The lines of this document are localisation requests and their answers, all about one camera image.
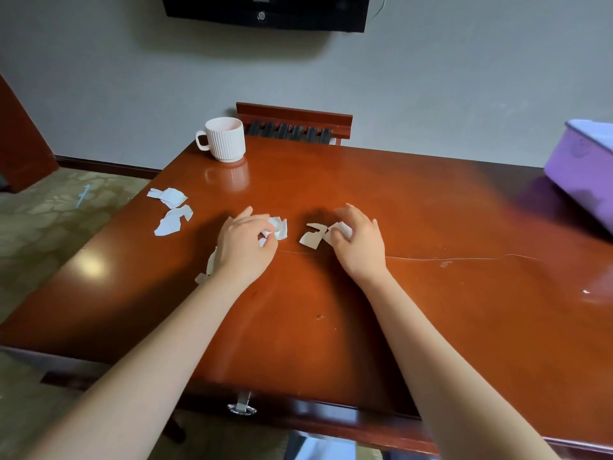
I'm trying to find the black wall television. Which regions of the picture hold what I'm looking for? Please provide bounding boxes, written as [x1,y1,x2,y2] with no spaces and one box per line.
[160,0,372,34]

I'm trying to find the person's left forearm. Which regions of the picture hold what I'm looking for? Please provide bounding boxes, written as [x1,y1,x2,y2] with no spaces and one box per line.
[21,272,245,460]

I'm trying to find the person's right hand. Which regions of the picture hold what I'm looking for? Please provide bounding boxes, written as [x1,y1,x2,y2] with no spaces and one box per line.
[328,203,389,287]

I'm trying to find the person's left hand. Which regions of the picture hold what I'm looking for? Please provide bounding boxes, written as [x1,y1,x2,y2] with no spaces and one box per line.
[210,205,280,289]

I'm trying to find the person's right forearm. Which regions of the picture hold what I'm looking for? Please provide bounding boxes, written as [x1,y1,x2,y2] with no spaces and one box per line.
[361,272,561,460]

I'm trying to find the white paper scraps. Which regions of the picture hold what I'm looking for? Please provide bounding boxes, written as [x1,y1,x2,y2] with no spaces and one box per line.
[146,187,354,286]

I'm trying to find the brown wooden cabinet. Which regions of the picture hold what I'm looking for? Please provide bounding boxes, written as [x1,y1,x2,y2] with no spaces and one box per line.
[0,73,59,194]

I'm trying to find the metal drawer handle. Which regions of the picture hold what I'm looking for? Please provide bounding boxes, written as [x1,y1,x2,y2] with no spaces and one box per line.
[227,391,258,417]

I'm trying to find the brown wooden desk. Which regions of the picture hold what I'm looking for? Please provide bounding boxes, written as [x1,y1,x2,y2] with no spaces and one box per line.
[0,136,613,458]

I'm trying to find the purple plastic basket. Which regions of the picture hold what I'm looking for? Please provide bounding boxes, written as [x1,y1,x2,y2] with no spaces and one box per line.
[543,119,613,235]

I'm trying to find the person's blue jeans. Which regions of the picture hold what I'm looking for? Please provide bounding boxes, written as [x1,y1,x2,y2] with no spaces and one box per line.
[282,433,384,460]

